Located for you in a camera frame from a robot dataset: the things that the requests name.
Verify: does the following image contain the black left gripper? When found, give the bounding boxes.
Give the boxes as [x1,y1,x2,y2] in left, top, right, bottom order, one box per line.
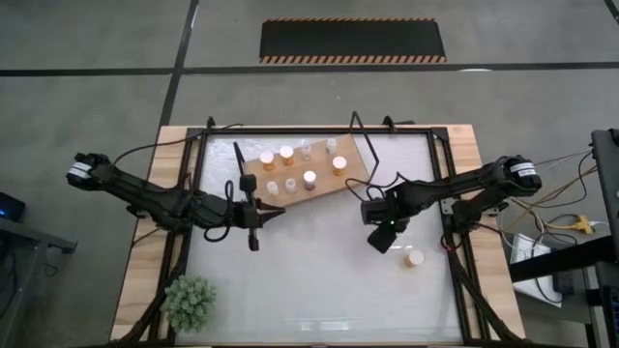
[217,174,286,252]

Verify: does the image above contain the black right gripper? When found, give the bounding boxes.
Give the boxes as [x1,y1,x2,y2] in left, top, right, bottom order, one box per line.
[361,190,412,255]

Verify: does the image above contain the green artificial plant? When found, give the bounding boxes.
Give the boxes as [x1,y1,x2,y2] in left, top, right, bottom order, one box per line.
[160,274,219,334]

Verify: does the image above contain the white box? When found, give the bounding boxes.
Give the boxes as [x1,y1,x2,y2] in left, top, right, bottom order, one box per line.
[510,232,565,309]

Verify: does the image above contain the black hazard-striped floor mat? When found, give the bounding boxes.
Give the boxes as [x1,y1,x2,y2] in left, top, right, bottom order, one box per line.
[258,17,447,65]

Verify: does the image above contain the black desk beam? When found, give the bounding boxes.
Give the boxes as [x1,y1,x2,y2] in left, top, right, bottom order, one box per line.
[507,235,619,284]

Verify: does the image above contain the yellow power splitter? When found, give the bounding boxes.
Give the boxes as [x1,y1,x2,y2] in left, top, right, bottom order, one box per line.
[570,216,595,236]

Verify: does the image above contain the grey side desk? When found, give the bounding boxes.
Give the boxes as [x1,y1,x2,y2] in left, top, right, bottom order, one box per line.
[0,217,78,348]

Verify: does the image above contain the blue-lit black device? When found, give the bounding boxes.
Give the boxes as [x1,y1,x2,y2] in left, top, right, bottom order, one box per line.
[0,191,26,223]

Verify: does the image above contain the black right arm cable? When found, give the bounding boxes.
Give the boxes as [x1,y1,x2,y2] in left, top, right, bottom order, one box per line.
[344,170,405,203]

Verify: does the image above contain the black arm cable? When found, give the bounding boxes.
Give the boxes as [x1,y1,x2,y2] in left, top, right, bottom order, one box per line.
[113,123,246,243]
[344,170,405,203]

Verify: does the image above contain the wooden shelf black metal frame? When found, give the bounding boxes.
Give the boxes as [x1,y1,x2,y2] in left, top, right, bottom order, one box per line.
[231,109,381,209]

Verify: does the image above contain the black aluminium table frame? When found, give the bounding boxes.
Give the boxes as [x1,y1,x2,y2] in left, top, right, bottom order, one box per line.
[115,115,523,348]

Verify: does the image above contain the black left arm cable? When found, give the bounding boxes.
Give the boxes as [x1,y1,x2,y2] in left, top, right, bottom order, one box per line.
[113,123,246,243]

